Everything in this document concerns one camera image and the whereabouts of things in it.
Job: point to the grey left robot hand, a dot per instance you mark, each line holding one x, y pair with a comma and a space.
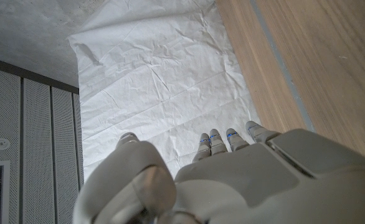
263, 186

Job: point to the long grey tape strip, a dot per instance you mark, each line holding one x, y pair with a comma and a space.
282, 62

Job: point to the white backdrop cloth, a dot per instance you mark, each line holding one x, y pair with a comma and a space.
157, 77

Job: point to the round white ceiling fixture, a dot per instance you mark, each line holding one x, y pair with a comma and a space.
1, 143

